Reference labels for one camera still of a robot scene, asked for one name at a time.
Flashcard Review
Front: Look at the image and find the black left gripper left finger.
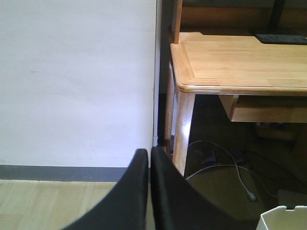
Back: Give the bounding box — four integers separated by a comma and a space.
64, 149, 148, 230

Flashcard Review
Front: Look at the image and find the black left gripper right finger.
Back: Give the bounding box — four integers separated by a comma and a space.
151, 146, 252, 230

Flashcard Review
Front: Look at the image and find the white plastic trash bin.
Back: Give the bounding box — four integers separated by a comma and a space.
256, 206, 307, 230

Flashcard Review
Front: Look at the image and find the light wooden desk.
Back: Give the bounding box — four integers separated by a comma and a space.
165, 0, 307, 173

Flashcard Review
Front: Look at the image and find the wooden keyboard drawer tray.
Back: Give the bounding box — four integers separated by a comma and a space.
219, 95, 307, 123

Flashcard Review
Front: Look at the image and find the black monitor stand base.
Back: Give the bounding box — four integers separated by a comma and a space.
249, 0, 307, 45

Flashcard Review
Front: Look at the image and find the white cable with plug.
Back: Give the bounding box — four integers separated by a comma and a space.
185, 140, 279, 203

